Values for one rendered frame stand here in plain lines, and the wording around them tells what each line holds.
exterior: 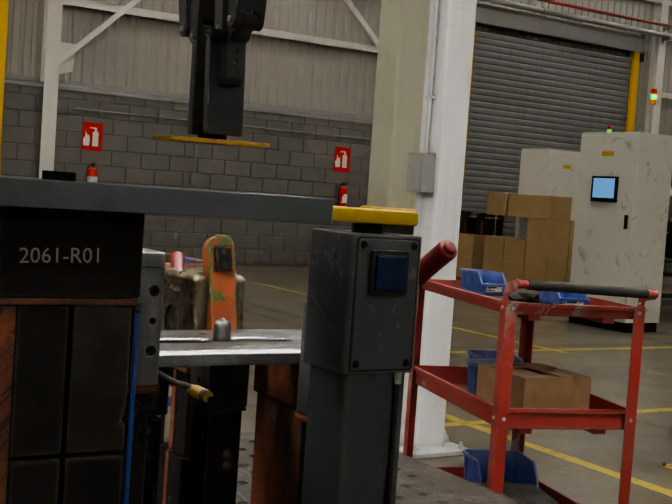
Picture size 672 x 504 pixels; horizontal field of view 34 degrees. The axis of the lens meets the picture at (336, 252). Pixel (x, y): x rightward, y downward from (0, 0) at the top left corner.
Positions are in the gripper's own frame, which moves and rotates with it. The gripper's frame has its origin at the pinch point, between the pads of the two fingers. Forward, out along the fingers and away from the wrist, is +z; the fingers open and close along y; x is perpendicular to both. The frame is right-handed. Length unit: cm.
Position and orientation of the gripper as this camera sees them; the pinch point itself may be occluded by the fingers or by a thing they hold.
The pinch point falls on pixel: (217, 88)
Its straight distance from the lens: 82.4
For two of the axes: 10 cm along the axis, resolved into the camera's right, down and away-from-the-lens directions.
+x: -8.2, -0.2, -5.7
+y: -5.6, -0.8, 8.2
